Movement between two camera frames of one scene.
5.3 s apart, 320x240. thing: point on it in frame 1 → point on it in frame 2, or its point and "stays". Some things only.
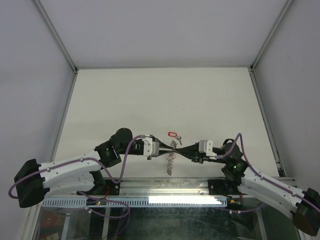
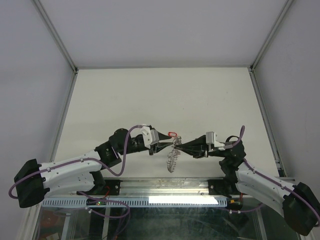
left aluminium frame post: [56, 35] stays
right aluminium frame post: [271, 35] stays
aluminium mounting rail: [193, 188] stays
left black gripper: [162, 146] → [160, 145]
